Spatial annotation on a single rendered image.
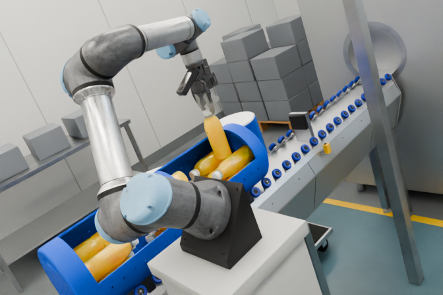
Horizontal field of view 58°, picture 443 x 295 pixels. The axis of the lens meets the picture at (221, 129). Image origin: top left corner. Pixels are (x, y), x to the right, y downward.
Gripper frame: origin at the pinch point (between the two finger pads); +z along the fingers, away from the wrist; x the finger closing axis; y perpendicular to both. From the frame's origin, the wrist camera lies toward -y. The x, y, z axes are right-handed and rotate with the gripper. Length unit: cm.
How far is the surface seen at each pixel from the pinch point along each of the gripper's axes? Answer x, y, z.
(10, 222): 330, -42, 103
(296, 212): -10, 19, 61
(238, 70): 225, 234, 55
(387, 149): -34, 65, 51
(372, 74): -35, 66, 14
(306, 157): -10, 37, 41
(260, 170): -12.6, 5.0, 29.3
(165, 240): -13, -45, 25
